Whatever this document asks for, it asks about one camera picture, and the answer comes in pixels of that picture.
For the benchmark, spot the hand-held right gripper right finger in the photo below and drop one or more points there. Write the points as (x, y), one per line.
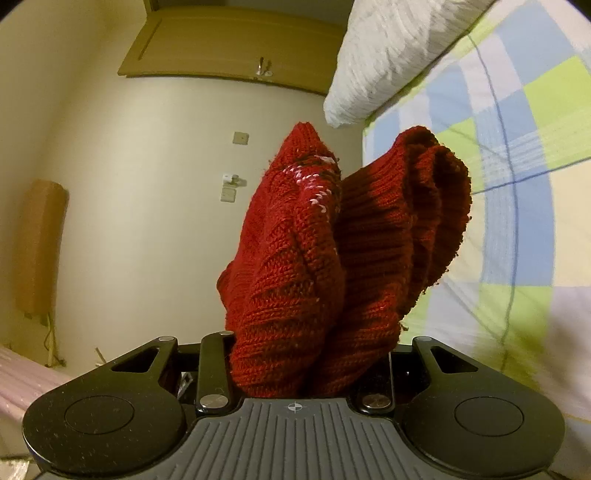
(381, 383)

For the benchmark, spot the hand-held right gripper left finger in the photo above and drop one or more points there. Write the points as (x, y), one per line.
(214, 369)

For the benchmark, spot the light switch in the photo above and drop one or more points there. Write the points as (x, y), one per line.
(240, 138)

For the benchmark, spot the bed with checkered sheet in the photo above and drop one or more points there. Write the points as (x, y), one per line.
(517, 161)

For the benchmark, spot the pink cloth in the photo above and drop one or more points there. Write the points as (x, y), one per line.
(27, 392)

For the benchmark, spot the thin wooden sticks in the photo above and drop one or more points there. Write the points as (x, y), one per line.
(101, 355)

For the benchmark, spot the red patterned sweater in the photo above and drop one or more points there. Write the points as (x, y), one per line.
(323, 277)

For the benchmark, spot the white wall socket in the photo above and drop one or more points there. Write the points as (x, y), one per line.
(229, 187)

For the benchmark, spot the wooden door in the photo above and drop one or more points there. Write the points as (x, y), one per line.
(231, 46)

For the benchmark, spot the brown wall panel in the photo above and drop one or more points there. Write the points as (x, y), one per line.
(41, 249)

